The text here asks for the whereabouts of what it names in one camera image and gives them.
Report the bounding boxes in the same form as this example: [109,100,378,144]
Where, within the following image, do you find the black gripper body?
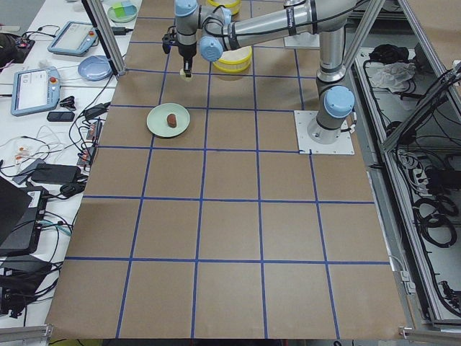
[179,43,197,72]

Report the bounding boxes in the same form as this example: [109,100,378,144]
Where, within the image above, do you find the white bun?
[179,69,192,81]

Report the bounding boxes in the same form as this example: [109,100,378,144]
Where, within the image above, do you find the brown bun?
[166,113,177,128]

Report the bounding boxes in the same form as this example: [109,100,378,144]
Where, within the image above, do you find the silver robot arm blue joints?
[163,1,359,131]

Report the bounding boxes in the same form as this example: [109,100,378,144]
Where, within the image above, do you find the yellow bamboo steamer basket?
[212,46,253,74]

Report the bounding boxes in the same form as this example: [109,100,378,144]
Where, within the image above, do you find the light green round plate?
[146,103,190,138]

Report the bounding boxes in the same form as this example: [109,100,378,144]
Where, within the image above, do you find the green plate with blocks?
[107,1,138,23]

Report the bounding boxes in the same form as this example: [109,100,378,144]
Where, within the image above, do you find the blue round plate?
[77,56,112,81]

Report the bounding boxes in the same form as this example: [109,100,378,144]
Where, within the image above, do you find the teach pendant upper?
[48,21,97,56]

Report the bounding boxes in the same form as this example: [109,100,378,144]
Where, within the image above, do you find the teach pendant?
[48,21,97,56]
[11,66,61,117]

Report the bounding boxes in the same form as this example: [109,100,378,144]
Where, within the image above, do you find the black phone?
[47,111,75,123]

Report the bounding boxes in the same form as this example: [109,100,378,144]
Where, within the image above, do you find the teach pendant lower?
[11,66,61,117]

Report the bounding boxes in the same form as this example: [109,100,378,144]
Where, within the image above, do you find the black power adapter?
[31,164,81,185]

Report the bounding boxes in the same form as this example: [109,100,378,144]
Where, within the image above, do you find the white crumpled cloth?
[370,62,416,92]

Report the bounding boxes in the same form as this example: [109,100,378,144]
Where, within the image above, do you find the black laptop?
[1,178,48,257]

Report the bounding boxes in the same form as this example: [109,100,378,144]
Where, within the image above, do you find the aluminium frame post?
[81,0,126,79]

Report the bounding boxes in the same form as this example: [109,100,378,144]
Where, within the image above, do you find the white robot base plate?
[294,110,355,156]

